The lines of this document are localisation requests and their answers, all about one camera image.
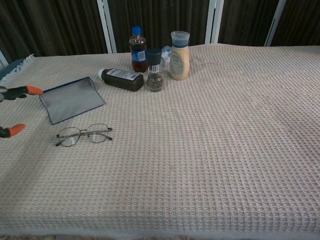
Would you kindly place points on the beige waffle tablecloth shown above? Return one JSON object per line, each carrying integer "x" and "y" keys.
{"x": 200, "y": 137}

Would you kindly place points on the brown bottle white cap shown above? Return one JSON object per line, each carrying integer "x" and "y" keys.
{"x": 122, "y": 78}

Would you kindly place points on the teal blue table pad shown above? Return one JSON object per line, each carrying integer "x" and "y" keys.
{"x": 11, "y": 63}

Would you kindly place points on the thin metal frame eyeglasses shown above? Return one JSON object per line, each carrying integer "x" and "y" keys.
{"x": 95, "y": 133}

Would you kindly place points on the spice jar beige contents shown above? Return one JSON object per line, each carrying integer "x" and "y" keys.
{"x": 179, "y": 65}

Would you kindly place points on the pepper grinder black cap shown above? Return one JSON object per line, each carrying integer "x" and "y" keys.
{"x": 153, "y": 57}

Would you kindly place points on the white partition frame post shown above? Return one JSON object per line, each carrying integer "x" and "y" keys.
{"x": 107, "y": 27}
{"x": 2, "y": 58}
{"x": 213, "y": 22}
{"x": 275, "y": 22}

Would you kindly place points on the cola bottle blue cap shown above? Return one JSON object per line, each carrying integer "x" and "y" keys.
{"x": 138, "y": 57}

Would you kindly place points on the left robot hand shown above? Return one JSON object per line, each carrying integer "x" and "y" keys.
{"x": 15, "y": 92}

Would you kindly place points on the blue rectangular box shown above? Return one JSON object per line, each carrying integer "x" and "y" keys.
{"x": 72, "y": 100}

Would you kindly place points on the clear plastic water bottle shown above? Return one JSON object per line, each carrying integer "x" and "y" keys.
{"x": 166, "y": 56}

